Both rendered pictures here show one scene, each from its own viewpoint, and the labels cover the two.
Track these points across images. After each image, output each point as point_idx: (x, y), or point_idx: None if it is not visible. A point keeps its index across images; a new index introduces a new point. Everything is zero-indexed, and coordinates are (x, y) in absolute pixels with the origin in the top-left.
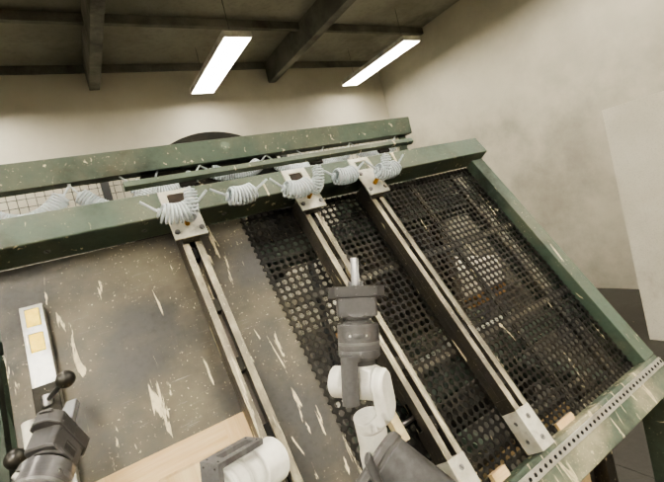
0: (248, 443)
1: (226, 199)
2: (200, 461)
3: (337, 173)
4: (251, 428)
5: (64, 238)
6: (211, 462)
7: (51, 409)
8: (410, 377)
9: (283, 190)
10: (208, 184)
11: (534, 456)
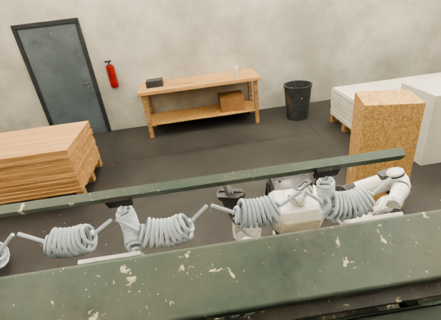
0: (298, 185)
1: (279, 208)
2: (312, 181)
3: (73, 240)
4: None
5: None
6: (308, 179)
7: (393, 208)
8: None
9: (193, 223)
10: (304, 230)
11: None
